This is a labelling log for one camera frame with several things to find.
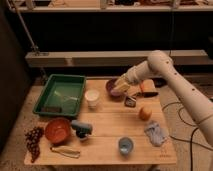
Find orange fruit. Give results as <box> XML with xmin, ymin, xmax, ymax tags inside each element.
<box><xmin>139</xmin><ymin>106</ymin><xmax>152</xmax><ymax>121</ymax></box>

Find green plastic tray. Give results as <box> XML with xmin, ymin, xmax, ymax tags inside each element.
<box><xmin>33</xmin><ymin>74</ymin><xmax>86</xmax><ymax>118</ymax></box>

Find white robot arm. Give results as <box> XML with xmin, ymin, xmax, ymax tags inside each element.
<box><xmin>112</xmin><ymin>50</ymin><xmax>213</xmax><ymax>147</ymax></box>

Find metal pole stand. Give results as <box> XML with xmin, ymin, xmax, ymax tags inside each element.
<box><xmin>11</xmin><ymin>0</ymin><xmax>48</xmax><ymax>81</ymax></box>

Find small black square container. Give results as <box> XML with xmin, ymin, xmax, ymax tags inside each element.
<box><xmin>124</xmin><ymin>97</ymin><xmax>136</xmax><ymax>107</ymax></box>

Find black cables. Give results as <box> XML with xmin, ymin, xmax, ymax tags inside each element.
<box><xmin>162</xmin><ymin>101</ymin><xmax>213</xmax><ymax>171</ymax></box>

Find blue cup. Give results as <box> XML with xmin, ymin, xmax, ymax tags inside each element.
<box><xmin>118</xmin><ymin>137</ymin><xmax>134</xmax><ymax>156</ymax></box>

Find white paper cup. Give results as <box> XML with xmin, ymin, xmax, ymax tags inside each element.
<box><xmin>85</xmin><ymin>89</ymin><xmax>100</xmax><ymax>108</ymax></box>

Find wooden shelf beam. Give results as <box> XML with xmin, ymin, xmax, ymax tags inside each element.
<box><xmin>25</xmin><ymin>50</ymin><xmax>213</xmax><ymax>67</ymax></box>

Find light blue cloth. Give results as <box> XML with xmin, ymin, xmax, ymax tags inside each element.
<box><xmin>144</xmin><ymin>120</ymin><xmax>167</xmax><ymax>147</ymax></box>

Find black handled knife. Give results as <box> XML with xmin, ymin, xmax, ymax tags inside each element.
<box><xmin>132</xmin><ymin>92</ymin><xmax>158</xmax><ymax>98</ymax></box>

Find orange bowl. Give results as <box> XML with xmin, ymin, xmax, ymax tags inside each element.
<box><xmin>44</xmin><ymin>118</ymin><xmax>71</xmax><ymax>144</ymax></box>

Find purple bowl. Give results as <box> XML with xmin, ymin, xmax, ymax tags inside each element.
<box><xmin>105</xmin><ymin>78</ymin><xmax>123</xmax><ymax>98</ymax></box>

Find orange carrot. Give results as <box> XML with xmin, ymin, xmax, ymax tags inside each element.
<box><xmin>139</xmin><ymin>80</ymin><xmax>145</xmax><ymax>93</ymax></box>

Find bunch of dark grapes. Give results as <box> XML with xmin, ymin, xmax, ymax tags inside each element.
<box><xmin>25</xmin><ymin>127</ymin><xmax>44</xmax><ymax>163</ymax></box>

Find dark sponge in tray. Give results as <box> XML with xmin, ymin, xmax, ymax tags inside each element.
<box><xmin>41</xmin><ymin>107</ymin><xmax>62</xmax><ymax>113</ymax></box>

